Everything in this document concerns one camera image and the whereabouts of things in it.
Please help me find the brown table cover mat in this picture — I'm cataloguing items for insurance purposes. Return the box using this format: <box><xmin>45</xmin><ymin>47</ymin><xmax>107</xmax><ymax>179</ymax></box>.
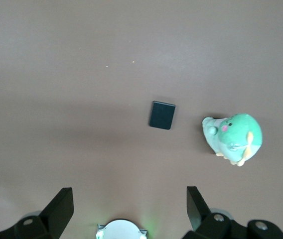
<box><xmin>0</xmin><ymin>0</ymin><xmax>283</xmax><ymax>239</ymax></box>

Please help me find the green dinosaur plush toy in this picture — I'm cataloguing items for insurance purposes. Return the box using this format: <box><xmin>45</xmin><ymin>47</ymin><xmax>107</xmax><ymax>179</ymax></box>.
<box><xmin>201</xmin><ymin>113</ymin><xmax>264</xmax><ymax>167</ymax></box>

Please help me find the black square phone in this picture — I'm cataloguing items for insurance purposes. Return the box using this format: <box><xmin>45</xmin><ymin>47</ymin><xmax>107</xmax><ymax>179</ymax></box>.
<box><xmin>148</xmin><ymin>100</ymin><xmax>177</xmax><ymax>131</ymax></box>

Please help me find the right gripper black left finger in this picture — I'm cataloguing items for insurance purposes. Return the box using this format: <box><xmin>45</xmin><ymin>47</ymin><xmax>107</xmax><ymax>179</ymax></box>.
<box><xmin>0</xmin><ymin>187</ymin><xmax>75</xmax><ymax>239</ymax></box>

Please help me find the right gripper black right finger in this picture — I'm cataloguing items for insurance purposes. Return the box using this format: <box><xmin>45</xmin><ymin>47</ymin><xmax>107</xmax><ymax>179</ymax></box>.
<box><xmin>183</xmin><ymin>185</ymin><xmax>249</xmax><ymax>239</ymax></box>

